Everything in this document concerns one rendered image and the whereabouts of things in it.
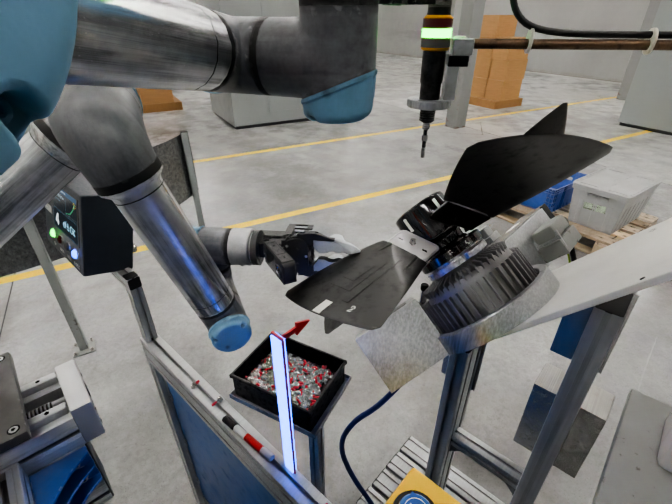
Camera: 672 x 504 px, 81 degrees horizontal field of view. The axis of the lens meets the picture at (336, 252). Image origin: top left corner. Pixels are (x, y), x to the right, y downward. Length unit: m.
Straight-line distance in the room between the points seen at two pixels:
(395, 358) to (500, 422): 1.29
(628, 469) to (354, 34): 0.88
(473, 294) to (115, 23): 0.66
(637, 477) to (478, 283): 0.45
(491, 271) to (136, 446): 1.69
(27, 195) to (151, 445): 1.46
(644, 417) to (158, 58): 1.06
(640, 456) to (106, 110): 1.07
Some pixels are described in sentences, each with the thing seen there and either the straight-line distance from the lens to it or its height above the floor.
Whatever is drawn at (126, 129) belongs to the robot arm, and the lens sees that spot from 0.60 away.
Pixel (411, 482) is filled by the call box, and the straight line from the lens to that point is 0.59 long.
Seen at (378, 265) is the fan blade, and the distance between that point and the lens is 0.72.
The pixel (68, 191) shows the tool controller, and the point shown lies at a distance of 1.06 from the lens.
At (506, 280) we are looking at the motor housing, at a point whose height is 1.16.
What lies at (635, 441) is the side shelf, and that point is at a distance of 1.04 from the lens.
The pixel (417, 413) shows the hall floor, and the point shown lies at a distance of 2.01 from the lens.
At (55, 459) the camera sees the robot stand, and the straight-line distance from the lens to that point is 0.93.
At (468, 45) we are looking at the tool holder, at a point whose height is 1.54.
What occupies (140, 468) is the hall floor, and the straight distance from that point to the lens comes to 1.99.
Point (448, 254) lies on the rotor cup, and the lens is 0.80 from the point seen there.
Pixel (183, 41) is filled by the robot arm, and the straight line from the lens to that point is 0.38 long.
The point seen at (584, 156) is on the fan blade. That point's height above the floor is 1.41.
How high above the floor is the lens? 1.58
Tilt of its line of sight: 31 degrees down
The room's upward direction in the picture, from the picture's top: straight up
